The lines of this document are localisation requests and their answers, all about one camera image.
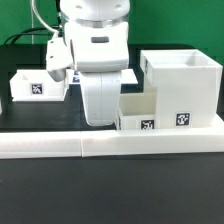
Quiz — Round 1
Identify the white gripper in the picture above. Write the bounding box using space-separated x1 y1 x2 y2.
80 71 121 126

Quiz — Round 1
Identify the white front drawer box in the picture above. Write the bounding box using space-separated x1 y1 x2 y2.
115 93 156 130

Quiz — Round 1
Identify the white drawer box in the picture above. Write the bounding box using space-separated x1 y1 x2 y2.
115 93 156 130
10 69 68 102

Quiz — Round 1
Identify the white drawer cabinet housing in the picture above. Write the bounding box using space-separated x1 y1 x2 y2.
140 49 223 129

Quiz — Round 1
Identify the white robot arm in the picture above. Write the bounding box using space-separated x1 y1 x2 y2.
60 0 130 126

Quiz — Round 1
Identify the white rear drawer box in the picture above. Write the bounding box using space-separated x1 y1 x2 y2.
10 69 68 102

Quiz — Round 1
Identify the white marker sheet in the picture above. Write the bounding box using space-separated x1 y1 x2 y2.
67 69 138 85

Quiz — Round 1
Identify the white L-shaped fence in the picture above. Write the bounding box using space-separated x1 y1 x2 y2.
0 117 224 159

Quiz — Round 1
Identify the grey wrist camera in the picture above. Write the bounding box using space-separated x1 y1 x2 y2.
46 37 73 82

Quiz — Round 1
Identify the black cable bundle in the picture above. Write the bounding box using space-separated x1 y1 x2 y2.
3 24 63 46

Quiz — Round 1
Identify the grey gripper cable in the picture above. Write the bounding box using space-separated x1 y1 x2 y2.
30 0 61 34

